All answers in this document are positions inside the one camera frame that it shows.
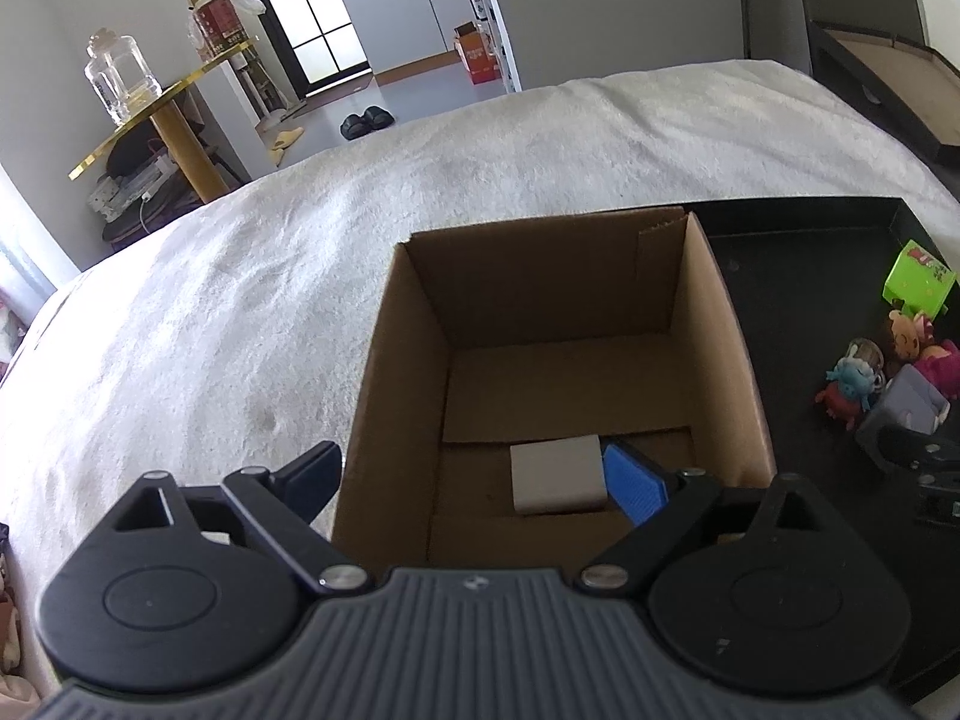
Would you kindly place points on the green toy box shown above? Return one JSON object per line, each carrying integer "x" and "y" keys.
{"x": 919, "y": 283}

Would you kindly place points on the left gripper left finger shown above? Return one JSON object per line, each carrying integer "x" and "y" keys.
{"x": 278, "y": 509}

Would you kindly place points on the grey purple block toy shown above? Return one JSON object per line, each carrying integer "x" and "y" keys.
{"x": 910, "y": 401}

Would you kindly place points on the clear glass jar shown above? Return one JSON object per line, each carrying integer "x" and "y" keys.
{"x": 119, "y": 74}

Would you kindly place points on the black tray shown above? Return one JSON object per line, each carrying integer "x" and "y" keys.
{"x": 805, "y": 277}

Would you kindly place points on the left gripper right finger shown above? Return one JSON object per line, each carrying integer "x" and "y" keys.
{"x": 664, "y": 507}

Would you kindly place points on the white bed blanket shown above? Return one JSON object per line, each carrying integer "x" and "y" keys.
{"x": 238, "y": 334}

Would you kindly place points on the red canister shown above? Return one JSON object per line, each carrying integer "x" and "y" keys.
{"x": 214, "y": 26}

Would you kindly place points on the black slippers pair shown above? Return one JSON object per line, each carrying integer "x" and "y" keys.
{"x": 373, "y": 119}

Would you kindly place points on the black framed board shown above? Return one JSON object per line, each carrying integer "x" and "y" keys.
{"x": 915, "y": 84}

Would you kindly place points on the brown-haired doll figurine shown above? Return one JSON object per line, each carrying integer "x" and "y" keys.
{"x": 909, "y": 335}

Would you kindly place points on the blue red monster toy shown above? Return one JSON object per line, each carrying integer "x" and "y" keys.
{"x": 852, "y": 386}

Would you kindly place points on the orange cardboard box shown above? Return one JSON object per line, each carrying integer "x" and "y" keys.
{"x": 472, "y": 47}

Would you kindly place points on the beige rectangular block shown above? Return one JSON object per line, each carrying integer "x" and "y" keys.
{"x": 562, "y": 475}

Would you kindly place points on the gold round side table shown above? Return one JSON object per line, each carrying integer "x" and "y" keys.
{"x": 181, "y": 142}

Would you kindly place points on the brown cardboard box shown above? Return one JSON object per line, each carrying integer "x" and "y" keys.
{"x": 616, "y": 325}

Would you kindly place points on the pink doll figurine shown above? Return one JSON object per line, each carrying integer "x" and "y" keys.
{"x": 939, "y": 364}

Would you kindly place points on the yellow slippers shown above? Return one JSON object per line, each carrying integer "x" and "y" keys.
{"x": 282, "y": 142}

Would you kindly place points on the white kitchen cabinet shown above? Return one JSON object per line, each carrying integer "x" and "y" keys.
{"x": 397, "y": 33}

